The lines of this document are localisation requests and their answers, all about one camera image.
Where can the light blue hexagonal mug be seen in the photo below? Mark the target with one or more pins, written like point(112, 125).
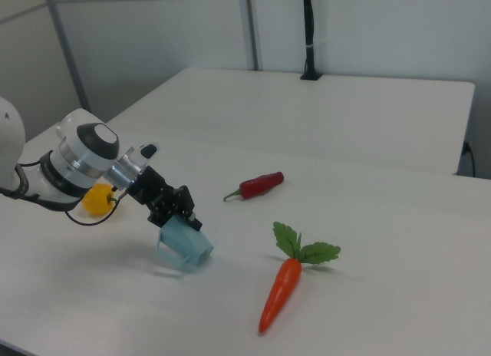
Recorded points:
point(188, 242)

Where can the black camera pole with base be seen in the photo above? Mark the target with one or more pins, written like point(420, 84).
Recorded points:
point(309, 60)

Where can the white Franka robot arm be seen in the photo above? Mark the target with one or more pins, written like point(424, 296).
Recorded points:
point(76, 156)

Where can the red chili pepper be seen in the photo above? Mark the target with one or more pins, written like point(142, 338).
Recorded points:
point(257, 186)

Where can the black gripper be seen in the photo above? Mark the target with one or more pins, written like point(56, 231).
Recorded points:
point(161, 196)

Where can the orange carrot with green leaves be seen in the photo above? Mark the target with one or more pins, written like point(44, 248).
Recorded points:
point(282, 287)

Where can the yellow bell pepper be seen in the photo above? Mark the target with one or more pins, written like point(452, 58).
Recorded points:
point(97, 202)

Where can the white side table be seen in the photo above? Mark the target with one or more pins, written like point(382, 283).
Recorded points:
point(307, 114)

